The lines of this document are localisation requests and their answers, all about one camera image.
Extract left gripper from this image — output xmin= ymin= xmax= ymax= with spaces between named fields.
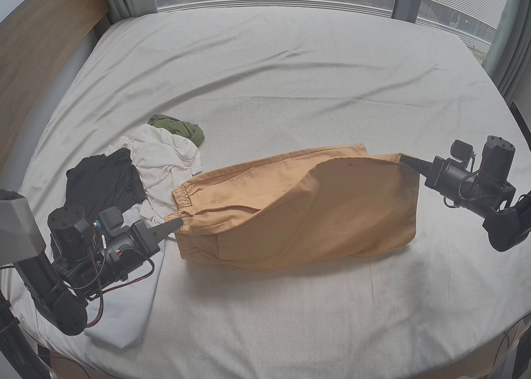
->
xmin=104 ymin=220 xmax=162 ymax=283

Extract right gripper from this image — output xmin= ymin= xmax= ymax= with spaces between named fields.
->
xmin=423 ymin=155 xmax=483 ymax=209

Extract tan trousers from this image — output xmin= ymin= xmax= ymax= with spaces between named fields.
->
xmin=165 ymin=143 xmax=418 ymax=271

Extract bed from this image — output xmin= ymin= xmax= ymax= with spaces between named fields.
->
xmin=0 ymin=0 xmax=531 ymax=379

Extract pale grey garment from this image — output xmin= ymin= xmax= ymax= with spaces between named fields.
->
xmin=84 ymin=202 xmax=167 ymax=349

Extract black garment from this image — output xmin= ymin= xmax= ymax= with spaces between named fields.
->
xmin=65 ymin=148 xmax=147 ymax=221

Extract white garment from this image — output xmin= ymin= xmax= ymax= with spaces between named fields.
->
xmin=108 ymin=123 xmax=203 ymax=225

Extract olive green garment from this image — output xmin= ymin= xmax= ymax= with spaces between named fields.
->
xmin=148 ymin=114 xmax=205 ymax=148

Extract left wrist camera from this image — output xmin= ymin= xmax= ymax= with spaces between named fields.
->
xmin=96 ymin=208 xmax=125 ymax=238

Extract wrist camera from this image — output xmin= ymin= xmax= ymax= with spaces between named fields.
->
xmin=96 ymin=208 xmax=125 ymax=238
xmin=451 ymin=140 xmax=476 ymax=165

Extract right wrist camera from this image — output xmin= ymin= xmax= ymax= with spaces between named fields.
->
xmin=451 ymin=140 xmax=476 ymax=165

